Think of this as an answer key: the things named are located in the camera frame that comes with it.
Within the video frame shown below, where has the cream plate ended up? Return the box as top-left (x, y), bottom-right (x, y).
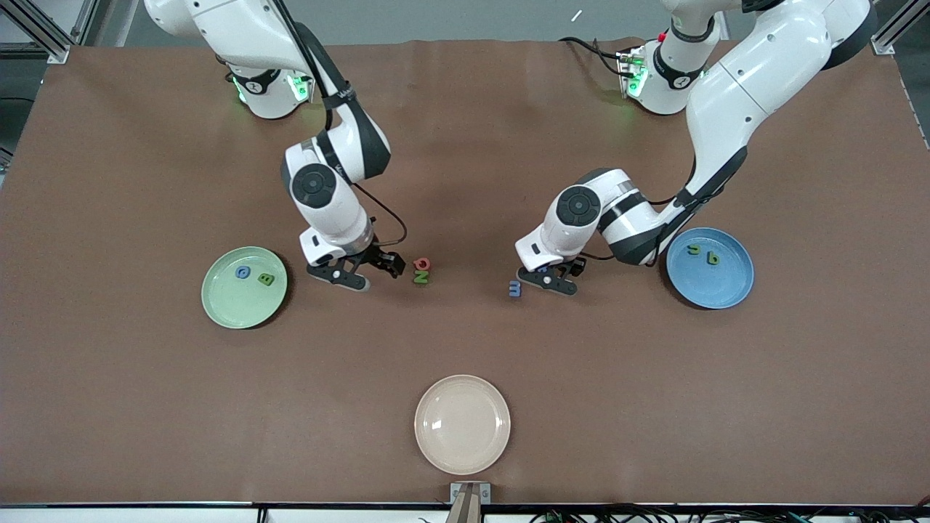
top-left (413, 374), bottom-right (512, 477)

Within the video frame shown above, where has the metal base connector panel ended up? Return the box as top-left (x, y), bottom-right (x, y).
top-left (616, 46), bottom-right (647, 100)
top-left (289, 69), bottom-right (319, 104)

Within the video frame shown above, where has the aluminium frame profile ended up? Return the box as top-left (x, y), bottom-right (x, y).
top-left (872, 0), bottom-right (930, 55)
top-left (0, 0), bottom-right (99, 62)

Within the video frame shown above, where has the black cable bundle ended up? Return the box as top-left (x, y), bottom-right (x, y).
top-left (530, 501), bottom-right (930, 523)

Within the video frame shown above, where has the blue plate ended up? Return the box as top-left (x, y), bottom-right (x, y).
top-left (666, 227), bottom-right (756, 311)

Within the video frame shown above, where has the white table edge strip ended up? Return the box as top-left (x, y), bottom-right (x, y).
top-left (0, 503), bottom-right (930, 523)

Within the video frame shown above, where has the brown table cover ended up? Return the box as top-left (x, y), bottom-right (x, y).
top-left (0, 38), bottom-right (930, 507)

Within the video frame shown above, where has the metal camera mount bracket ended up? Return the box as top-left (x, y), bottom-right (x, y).
top-left (449, 482), bottom-right (492, 523)

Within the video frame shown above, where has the black left arm base cable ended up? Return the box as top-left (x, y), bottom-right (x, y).
top-left (558, 35), bottom-right (627, 79)

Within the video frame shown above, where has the light green plate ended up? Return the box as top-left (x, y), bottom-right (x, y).
top-left (201, 246), bottom-right (289, 331)

